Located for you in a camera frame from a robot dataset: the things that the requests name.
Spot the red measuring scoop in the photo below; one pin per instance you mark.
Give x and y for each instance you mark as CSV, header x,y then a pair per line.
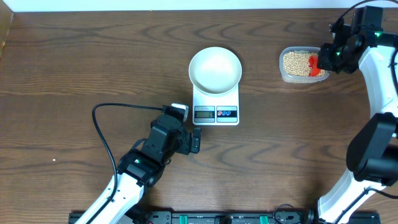
x,y
313,62

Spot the white round bowl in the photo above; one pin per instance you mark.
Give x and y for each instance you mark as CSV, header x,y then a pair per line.
x,y
215,70

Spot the soybeans in container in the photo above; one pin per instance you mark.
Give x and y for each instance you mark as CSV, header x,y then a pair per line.
x,y
296,64

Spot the cardboard box at left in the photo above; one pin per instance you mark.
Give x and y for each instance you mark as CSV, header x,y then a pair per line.
x,y
6,17

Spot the white digital kitchen scale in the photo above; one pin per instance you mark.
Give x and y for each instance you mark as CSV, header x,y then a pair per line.
x,y
216,110

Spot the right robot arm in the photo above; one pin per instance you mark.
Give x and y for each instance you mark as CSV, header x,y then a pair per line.
x,y
371,161

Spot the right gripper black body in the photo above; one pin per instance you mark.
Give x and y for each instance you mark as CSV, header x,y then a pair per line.
x,y
335,58

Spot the clear plastic container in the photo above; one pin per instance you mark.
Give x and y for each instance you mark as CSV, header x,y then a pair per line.
x,y
297,79

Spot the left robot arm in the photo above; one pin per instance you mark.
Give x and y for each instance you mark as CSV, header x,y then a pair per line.
x,y
141,168

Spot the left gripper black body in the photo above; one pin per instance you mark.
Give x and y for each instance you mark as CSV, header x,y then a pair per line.
x,y
180,143

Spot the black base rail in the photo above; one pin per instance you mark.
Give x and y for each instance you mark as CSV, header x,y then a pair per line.
x,y
216,218

